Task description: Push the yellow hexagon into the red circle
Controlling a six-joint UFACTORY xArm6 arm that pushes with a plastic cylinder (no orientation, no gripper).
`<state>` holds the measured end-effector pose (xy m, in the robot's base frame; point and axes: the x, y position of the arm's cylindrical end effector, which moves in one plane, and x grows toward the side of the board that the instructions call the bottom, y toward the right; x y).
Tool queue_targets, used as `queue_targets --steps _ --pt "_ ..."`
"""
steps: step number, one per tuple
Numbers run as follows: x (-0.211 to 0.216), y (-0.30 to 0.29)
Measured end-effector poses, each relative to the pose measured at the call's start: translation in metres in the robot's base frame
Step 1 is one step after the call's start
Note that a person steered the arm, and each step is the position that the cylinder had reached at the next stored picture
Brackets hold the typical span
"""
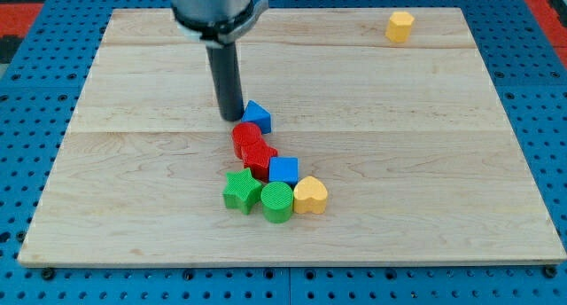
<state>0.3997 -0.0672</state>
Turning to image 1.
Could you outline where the yellow heart block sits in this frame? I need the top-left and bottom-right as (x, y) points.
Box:
(293, 176), (329, 215)

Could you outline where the blue cube block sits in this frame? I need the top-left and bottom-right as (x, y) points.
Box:
(268, 157), (299, 187)

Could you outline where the yellow hexagon block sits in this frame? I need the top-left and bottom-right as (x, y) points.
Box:
(385, 12), (415, 43)

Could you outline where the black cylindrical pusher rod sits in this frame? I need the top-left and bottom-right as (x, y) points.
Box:
(206, 43), (245, 121)

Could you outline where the red star block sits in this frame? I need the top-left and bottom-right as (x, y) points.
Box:
(241, 139), (278, 182)

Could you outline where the blue triangle block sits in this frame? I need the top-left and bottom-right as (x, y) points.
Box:
(241, 100), (272, 134)

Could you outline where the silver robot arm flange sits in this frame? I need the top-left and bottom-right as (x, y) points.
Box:
(170, 0), (269, 49)

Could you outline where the light wooden board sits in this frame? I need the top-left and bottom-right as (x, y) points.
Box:
(19, 8), (566, 268)

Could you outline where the red circle block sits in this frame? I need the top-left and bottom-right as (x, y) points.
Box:
(231, 122), (262, 159)

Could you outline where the green circle block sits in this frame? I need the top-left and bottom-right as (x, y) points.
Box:
(260, 181), (293, 223)

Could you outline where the green star block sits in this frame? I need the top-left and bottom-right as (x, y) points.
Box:
(222, 168), (262, 215)

